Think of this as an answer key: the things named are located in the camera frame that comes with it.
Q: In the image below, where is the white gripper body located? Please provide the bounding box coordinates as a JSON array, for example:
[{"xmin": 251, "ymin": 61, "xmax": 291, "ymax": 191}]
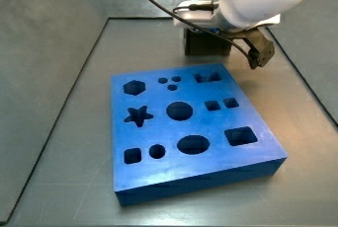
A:
[{"xmin": 172, "ymin": 1, "xmax": 280, "ymax": 33}]

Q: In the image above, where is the dark curved fixture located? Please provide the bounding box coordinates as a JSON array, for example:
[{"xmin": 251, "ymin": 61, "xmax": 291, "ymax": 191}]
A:
[{"xmin": 182, "ymin": 29, "xmax": 231, "ymax": 55}]

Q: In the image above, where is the blue shape-sorter block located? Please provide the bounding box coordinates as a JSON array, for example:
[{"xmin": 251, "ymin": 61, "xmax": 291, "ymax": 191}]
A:
[{"xmin": 110, "ymin": 64, "xmax": 287, "ymax": 205}]

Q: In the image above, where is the black cable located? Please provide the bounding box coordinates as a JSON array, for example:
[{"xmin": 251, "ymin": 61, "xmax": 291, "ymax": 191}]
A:
[{"xmin": 118, "ymin": 0, "xmax": 259, "ymax": 69}]

